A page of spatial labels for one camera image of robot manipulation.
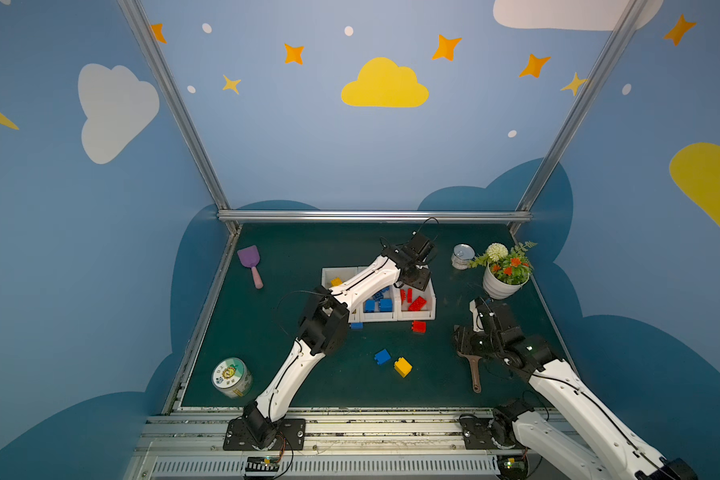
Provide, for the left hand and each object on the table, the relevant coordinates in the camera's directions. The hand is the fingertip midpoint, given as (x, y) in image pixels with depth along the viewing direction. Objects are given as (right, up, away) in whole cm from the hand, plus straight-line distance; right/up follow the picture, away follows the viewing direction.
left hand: (418, 274), depth 96 cm
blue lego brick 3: (-13, -8, +4) cm, 16 cm away
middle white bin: (-8, -6, -1) cm, 10 cm away
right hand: (+9, -15, -15) cm, 23 cm away
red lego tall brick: (-5, -7, +2) cm, 9 cm away
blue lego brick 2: (-10, -10, +3) cm, 15 cm away
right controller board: (+19, -46, -23) cm, 55 cm away
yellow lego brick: (-7, -26, -12) cm, 29 cm away
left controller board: (-43, -46, -23) cm, 67 cm away
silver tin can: (+18, +6, +11) cm, 22 cm away
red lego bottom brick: (+1, -10, +2) cm, 10 cm away
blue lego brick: (-16, -10, 0) cm, 19 cm away
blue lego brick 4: (-12, -24, -9) cm, 28 cm away
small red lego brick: (-2, -7, +3) cm, 8 cm away
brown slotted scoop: (+14, -27, -13) cm, 33 cm away
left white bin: (-28, -1, +2) cm, 28 cm away
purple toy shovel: (-61, +5, +15) cm, 63 cm away
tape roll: (-52, -25, -21) cm, 61 cm away
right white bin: (+3, -12, -3) cm, 12 cm away
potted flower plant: (+26, +2, -6) cm, 27 cm away
